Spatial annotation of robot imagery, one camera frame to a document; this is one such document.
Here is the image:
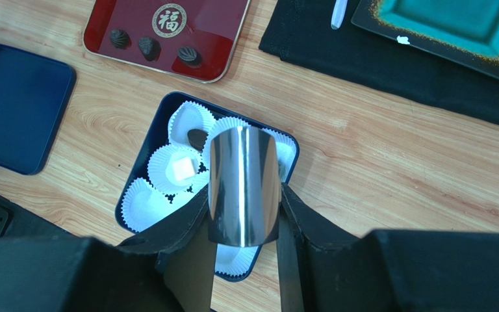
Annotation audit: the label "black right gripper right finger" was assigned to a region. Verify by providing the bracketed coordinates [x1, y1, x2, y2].
[276, 185, 499, 311]

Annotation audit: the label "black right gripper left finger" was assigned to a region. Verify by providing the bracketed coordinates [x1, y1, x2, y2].
[0, 189, 216, 311]

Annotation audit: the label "white cube chocolate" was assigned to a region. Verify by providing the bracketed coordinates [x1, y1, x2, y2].
[170, 157, 198, 181]

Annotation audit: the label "stainless steel serving tongs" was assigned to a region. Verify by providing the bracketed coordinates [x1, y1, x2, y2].
[208, 126, 281, 248]

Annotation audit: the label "dark chocolate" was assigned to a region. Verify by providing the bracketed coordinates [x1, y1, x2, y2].
[187, 129, 209, 152]
[177, 46, 203, 68]
[109, 29, 131, 49]
[138, 36, 161, 62]

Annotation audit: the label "dark blue chocolate box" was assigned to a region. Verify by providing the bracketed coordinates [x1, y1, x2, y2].
[116, 92, 299, 281]

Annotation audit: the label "red chocolate tray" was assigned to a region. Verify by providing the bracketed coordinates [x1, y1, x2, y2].
[83, 1, 250, 83]

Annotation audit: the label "white paper cup seven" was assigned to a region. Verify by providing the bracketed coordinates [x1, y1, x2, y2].
[214, 244, 259, 277]

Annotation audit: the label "white paper cup six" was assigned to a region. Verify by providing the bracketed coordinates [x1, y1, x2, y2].
[120, 178, 175, 232]

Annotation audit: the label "white paper cup four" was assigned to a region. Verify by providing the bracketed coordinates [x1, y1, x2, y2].
[147, 144, 202, 194]

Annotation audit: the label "white paper cup three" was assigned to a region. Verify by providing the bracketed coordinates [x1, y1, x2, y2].
[264, 128, 297, 183]

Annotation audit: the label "white paper cup two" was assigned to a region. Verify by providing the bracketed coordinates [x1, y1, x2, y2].
[202, 116, 250, 169]

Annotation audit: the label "white paper cup one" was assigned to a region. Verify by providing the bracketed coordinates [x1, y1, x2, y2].
[168, 101, 216, 148]

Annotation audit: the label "dark blue box lid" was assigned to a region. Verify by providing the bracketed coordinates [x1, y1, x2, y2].
[0, 44, 77, 176]

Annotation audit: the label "black placemat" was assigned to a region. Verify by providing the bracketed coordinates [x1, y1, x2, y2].
[259, 1, 499, 125]

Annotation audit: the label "silver fork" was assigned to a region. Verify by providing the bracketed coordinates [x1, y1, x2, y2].
[331, 0, 348, 30]

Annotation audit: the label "green square ceramic plate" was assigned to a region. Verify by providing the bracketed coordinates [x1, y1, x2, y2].
[352, 0, 499, 79]

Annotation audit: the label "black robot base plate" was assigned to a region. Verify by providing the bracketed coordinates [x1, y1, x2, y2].
[0, 196, 71, 238]

